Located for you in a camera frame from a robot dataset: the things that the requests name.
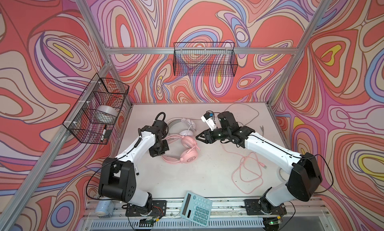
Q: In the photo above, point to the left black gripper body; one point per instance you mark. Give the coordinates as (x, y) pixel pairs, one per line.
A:
(159, 148)

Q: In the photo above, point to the white headphones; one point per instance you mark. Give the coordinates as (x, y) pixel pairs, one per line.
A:
(181, 126)

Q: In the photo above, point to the blue-white cylinder can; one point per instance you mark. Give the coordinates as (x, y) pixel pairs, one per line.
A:
(105, 208)

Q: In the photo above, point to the black wire basket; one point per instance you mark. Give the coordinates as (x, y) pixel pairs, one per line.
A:
(198, 58)
(93, 119)

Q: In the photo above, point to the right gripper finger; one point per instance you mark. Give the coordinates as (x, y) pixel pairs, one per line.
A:
(204, 133)
(203, 139)

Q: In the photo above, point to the teal calculator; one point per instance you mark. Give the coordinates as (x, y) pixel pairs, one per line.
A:
(196, 209)

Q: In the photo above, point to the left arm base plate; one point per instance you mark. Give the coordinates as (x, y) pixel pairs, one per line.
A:
(157, 209)

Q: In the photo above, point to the black wire basket left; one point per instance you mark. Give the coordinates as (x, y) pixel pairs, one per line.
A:
(93, 119)

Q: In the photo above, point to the black wire basket back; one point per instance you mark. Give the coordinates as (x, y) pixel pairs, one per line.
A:
(198, 58)

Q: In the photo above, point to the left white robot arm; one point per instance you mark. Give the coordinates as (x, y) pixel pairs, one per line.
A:
(118, 175)

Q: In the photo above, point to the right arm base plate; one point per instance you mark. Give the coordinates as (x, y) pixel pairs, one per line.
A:
(255, 207)

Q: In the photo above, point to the black marker in basket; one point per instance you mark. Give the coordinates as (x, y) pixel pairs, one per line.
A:
(103, 136)

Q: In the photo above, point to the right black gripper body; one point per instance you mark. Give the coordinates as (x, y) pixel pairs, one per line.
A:
(220, 133)

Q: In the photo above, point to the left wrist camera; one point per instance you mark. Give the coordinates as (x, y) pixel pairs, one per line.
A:
(159, 121)

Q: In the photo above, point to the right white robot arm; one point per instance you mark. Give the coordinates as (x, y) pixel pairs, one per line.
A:
(303, 170)

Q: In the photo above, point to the grey tape roll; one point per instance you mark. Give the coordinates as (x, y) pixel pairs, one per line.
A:
(106, 115)

